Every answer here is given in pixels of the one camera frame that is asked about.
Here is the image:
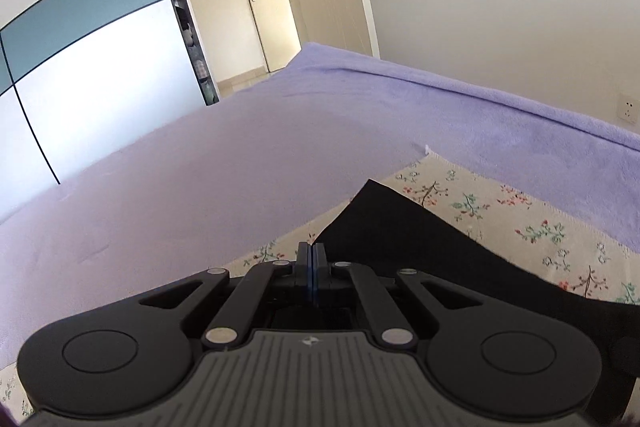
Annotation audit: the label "white teal wardrobe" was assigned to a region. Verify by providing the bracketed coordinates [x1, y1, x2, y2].
[1, 0, 207, 216]

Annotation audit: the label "purple bed sheet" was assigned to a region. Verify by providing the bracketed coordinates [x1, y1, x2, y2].
[1, 44, 639, 364]

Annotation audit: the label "white wall socket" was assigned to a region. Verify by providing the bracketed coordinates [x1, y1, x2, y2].
[616, 94, 640, 126]

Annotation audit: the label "black pants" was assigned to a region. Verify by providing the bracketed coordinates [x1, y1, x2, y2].
[317, 181, 639, 425]

